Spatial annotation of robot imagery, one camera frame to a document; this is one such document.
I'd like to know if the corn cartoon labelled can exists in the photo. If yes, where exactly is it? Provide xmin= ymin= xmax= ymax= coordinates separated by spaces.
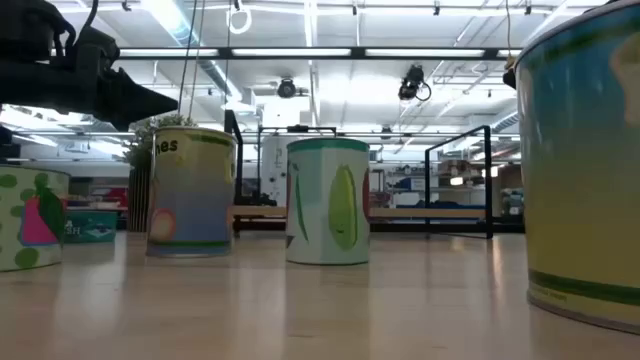
xmin=284 ymin=137 xmax=371 ymax=266

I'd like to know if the hanging cable with yellow hook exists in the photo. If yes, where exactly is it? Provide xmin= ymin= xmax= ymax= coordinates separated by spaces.
xmin=503 ymin=0 xmax=518 ymax=70

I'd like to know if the LED light bar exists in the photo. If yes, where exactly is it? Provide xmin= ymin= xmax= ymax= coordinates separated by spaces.
xmin=49 ymin=46 xmax=524 ymax=62

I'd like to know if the black table rig frame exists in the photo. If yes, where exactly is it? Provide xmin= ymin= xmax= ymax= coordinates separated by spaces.
xmin=232 ymin=219 xmax=525 ymax=235

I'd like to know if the silver ceiling air duct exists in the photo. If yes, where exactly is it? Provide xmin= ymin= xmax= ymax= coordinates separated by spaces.
xmin=142 ymin=0 xmax=246 ymax=101

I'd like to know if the black ceiling-mounted camera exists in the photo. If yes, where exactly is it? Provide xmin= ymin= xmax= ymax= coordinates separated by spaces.
xmin=397 ymin=63 xmax=433 ymax=103
xmin=276 ymin=77 xmax=299 ymax=100

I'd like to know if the thin hanging cable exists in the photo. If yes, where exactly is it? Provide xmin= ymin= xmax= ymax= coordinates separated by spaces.
xmin=187 ymin=0 xmax=207 ymax=120
xmin=177 ymin=0 xmax=198 ymax=115

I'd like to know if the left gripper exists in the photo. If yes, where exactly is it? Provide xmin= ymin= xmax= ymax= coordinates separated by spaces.
xmin=0 ymin=58 xmax=180 ymax=133

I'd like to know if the cluttered workbench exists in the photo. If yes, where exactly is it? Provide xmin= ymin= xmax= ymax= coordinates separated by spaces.
xmin=64 ymin=174 xmax=130 ymax=214

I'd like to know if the white coiled cable ring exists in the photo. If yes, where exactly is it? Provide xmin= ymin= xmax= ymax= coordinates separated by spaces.
xmin=225 ymin=0 xmax=253 ymax=35

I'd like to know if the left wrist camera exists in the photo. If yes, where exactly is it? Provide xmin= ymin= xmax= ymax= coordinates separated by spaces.
xmin=73 ymin=25 xmax=122 ymax=76

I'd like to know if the green dotted peas can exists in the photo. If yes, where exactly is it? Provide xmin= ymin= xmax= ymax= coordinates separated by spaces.
xmin=0 ymin=164 xmax=70 ymax=273

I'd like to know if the blue yellow labelled can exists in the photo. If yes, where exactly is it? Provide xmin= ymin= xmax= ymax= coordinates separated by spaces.
xmin=514 ymin=0 xmax=640 ymax=336

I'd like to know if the peaches labelled can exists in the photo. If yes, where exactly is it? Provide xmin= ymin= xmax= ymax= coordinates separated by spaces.
xmin=145 ymin=126 xmax=237 ymax=259

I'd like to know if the white cylindrical tank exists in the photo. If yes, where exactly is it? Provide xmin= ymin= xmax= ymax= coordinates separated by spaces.
xmin=260 ymin=134 xmax=301 ymax=206

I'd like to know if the teal tuna fish can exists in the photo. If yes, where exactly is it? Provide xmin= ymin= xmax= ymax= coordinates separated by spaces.
xmin=63 ymin=209 xmax=119 ymax=245

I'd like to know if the green plant in ribbed pot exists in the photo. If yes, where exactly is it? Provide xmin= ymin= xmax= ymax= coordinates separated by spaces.
xmin=122 ymin=113 xmax=201 ymax=234

